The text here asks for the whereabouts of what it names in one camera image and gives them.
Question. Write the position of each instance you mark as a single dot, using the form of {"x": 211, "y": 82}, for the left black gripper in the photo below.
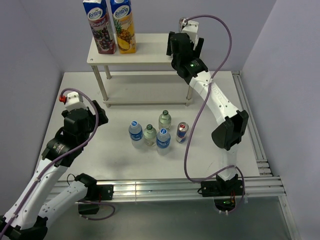
{"x": 102, "y": 118}

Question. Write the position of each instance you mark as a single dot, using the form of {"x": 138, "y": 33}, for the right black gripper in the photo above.
{"x": 197, "y": 54}

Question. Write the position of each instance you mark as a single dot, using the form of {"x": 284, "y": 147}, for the silver tall energy drink can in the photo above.
{"x": 183, "y": 22}

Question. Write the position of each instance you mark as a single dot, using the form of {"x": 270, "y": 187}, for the blue-cap water bottle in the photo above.
{"x": 136, "y": 134}
{"x": 163, "y": 140}

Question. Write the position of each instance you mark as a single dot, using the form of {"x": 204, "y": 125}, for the blue red bull can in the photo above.
{"x": 181, "y": 133}

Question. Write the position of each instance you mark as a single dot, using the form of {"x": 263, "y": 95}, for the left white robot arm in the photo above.
{"x": 30, "y": 217}

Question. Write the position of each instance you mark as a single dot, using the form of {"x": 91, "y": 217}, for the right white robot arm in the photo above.
{"x": 231, "y": 122}

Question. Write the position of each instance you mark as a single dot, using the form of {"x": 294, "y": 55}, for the white two-tier shelf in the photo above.
{"x": 141, "y": 78}

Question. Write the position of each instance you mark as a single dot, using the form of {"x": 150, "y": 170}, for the front green-cap glass bottle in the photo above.
{"x": 149, "y": 135}

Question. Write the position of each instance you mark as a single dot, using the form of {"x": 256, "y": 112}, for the green-cap glass bottle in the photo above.
{"x": 164, "y": 120}
{"x": 149, "y": 135}

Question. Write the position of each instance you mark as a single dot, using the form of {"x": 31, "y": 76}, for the yellow pineapple juice carton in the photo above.
{"x": 124, "y": 26}

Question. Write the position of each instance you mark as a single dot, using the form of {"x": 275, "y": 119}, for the rear green-cap glass bottle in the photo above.
{"x": 164, "y": 120}

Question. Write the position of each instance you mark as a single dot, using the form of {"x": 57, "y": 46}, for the purple grape juice carton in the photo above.
{"x": 100, "y": 25}

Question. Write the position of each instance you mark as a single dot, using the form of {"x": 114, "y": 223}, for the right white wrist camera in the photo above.
{"x": 192, "y": 30}

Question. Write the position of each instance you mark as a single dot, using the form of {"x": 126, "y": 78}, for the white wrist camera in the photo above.
{"x": 192, "y": 30}
{"x": 72, "y": 101}

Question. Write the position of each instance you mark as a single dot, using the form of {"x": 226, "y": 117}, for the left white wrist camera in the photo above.
{"x": 72, "y": 101}

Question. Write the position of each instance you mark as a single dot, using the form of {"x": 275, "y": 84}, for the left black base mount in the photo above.
{"x": 98, "y": 194}

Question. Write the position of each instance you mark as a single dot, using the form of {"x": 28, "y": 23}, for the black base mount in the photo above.
{"x": 224, "y": 193}
{"x": 98, "y": 194}

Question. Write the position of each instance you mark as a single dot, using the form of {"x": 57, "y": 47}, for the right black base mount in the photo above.
{"x": 224, "y": 193}

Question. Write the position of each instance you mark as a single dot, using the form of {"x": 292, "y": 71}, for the aluminium rail frame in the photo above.
{"x": 153, "y": 199}

